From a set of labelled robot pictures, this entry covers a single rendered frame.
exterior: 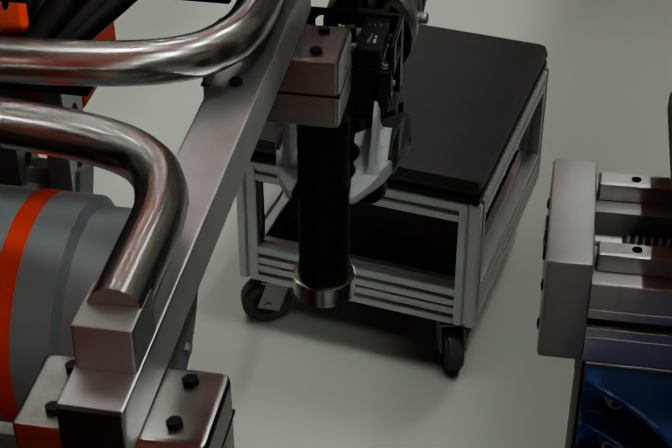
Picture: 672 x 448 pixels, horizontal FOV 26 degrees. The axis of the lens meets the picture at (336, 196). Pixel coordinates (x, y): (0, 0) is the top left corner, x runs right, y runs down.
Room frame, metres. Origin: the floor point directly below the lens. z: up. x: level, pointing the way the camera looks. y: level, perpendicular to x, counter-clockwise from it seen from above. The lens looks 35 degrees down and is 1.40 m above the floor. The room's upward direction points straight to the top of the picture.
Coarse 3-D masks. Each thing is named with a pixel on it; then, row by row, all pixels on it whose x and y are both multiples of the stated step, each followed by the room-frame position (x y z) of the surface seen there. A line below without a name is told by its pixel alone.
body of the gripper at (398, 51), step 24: (336, 0) 0.97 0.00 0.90; (360, 0) 0.97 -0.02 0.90; (384, 0) 1.00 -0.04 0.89; (312, 24) 0.95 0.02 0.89; (336, 24) 0.95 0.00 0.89; (360, 24) 0.95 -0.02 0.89; (384, 24) 0.94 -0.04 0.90; (408, 24) 1.00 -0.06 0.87; (360, 48) 0.90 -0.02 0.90; (384, 48) 0.92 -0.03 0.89; (408, 48) 1.00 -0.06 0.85; (360, 72) 0.90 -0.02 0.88; (384, 72) 0.89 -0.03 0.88; (360, 96) 0.90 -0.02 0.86; (384, 96) 0.89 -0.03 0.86; (360, 120) 0.90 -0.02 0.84
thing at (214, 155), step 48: (288, 48) 0.79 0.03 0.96; (240, 96) 0.70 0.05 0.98; (192, 144) 0.65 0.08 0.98; (240, 144) 0.66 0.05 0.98; (192, 192) 0.61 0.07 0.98; (192, 240) 0.57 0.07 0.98; (192, 288) 0.55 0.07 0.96; (96, 384) 0.46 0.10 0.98; (144, 384) 0.47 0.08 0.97; (96, 432) 0.45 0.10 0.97
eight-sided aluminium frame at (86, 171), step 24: (0, 0) 0.93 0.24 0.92; (24, 0) 0.93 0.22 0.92; (0, 24) 0.92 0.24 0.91; (0, 96) 0.92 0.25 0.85; (24, 96) 0.95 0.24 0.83; (48, 96) 0.91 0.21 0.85; (72, 96) 0.93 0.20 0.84; (0, 168) 0.92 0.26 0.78; (24, 168) 0.93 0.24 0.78; (48, 168) 0.93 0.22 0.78; (72, 168) 0.91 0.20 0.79; (0, 432) 0.80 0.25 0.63
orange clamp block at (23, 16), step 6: (18, 6) 0.99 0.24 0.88; (24, 6) 0.99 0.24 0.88; (24, 12) 0.98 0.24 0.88; (24, 18) 0.97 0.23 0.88; (24, 24) 0.96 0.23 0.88; (24, 30) 0.96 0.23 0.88; (108, 30) 1.02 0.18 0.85; (114, 30) 1.03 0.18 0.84; (96, 36) 0.99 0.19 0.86; (102, 36) 1.01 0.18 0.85; (108, 36) 1.02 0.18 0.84; (114, 36) 1.03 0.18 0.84; (30, 96) 0.96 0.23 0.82; (36, 96) 0.96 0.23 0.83; (84, 96) 0.96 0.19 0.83; (90, 96) 0.97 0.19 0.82; (84, 102) 0.95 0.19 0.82
